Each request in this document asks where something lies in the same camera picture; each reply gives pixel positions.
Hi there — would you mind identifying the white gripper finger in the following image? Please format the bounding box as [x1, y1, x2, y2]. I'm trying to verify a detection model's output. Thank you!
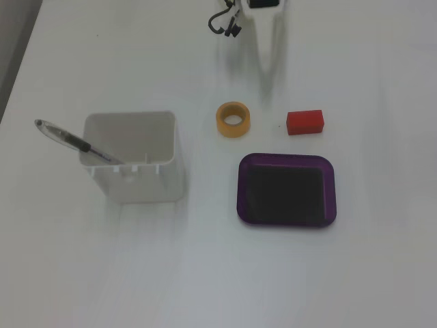
[253, 13, 285, 103]

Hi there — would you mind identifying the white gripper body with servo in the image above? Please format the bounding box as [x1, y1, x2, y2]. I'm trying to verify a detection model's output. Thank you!
[240, 0, 287, 18]

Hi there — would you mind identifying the red cube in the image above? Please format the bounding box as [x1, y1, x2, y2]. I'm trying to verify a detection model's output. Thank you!
[285, 109, 324, 137]

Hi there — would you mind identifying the yellow tape roll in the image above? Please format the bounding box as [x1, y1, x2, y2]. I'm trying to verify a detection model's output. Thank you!
[215, 100, 252, 139]

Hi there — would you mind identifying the dark foam pad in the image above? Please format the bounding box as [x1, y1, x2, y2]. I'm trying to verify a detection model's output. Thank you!
[245, 165, 329, 225]

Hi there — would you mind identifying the purple metal tray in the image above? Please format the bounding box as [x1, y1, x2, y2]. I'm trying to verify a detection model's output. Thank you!
[236, 152, 339, 229]

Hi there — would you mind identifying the white square plastic container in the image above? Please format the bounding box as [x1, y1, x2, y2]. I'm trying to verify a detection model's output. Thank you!
[79, 109, 187, 204]

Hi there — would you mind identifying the clear ballpoint pen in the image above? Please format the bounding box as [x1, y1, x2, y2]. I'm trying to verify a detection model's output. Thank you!
[33, 118, 126, 165]

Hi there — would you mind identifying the black cable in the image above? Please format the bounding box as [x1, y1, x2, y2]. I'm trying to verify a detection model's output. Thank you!
[208, 0, 240, 36]

